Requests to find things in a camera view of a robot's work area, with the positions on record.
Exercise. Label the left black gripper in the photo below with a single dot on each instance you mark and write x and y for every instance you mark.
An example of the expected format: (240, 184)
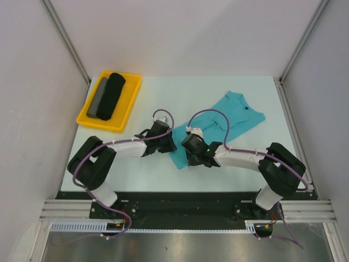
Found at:
(170, 146)

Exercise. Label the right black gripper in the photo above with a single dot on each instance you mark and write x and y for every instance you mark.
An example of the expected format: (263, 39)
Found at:
(190, 160)

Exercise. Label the turquoise t-shirt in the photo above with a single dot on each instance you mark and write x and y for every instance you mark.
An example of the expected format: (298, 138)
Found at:
(236, 110)

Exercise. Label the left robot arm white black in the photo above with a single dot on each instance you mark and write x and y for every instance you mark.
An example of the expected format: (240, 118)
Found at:
(91, 164)

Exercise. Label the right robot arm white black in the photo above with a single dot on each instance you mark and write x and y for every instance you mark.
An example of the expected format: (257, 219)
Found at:
(282, 171)

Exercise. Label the yellow plastic tray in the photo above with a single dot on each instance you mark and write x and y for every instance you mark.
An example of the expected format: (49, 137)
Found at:
(123, 108)

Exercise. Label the rolled black t-shirt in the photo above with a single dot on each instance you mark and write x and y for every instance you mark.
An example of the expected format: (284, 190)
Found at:
(110, 97)

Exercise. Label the rolled grey t-shirt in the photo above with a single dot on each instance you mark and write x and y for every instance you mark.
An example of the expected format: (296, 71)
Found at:
(92, 110)

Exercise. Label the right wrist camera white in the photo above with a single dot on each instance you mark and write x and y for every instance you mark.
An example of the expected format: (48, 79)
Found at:
(195, 131)

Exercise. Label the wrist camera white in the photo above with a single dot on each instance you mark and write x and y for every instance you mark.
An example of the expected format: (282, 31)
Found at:
(163, 119)
(195, 131)

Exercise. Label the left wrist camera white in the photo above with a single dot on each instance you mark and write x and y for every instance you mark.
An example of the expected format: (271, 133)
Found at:
(163, 119)

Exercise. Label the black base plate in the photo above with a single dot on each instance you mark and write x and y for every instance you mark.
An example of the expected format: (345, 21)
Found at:
(193, 210)

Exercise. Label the grey slotted cable duct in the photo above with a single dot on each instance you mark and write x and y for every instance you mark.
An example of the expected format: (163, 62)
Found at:
(110, 228)

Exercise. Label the right aluminium frame post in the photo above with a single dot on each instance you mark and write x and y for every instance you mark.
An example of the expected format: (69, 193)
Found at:
(315, 19)

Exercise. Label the aluminium frame post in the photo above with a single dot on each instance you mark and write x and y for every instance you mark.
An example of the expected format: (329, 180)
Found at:
(315, 19)
(58, 25)

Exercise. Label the left aluminium frame post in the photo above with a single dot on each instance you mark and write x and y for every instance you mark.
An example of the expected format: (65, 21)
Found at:
(58, 25)

